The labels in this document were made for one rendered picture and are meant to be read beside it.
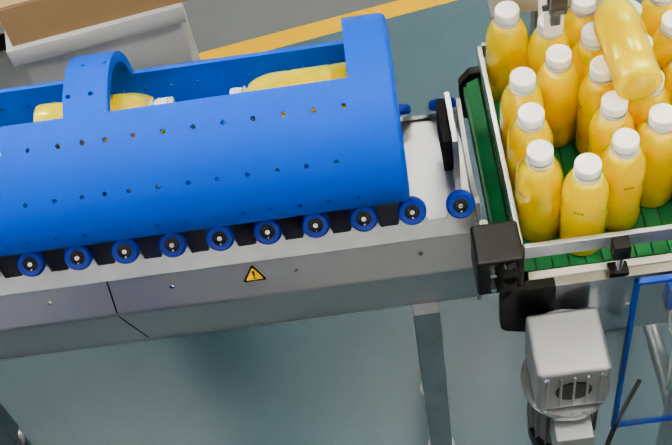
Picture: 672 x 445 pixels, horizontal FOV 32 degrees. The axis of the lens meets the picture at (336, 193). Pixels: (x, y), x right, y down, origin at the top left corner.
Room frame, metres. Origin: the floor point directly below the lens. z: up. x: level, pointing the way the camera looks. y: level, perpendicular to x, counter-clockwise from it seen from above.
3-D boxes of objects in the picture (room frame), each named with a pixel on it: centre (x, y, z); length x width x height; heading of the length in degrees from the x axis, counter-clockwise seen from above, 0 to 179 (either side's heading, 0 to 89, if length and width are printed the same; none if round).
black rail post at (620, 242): (0.89, -0.39, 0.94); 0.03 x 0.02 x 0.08; 85
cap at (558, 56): (1.17, -0.37, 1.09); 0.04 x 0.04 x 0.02
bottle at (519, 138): (1.07, -0.30, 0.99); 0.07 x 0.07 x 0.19
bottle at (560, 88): (1.17, -0.37, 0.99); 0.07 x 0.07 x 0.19
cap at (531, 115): (1.07, -0.30, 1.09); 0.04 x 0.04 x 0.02
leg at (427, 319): (1.07, -0.12, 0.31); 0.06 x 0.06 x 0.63; 85
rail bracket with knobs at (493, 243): (0.93, -0.22, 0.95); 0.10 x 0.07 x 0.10; 175
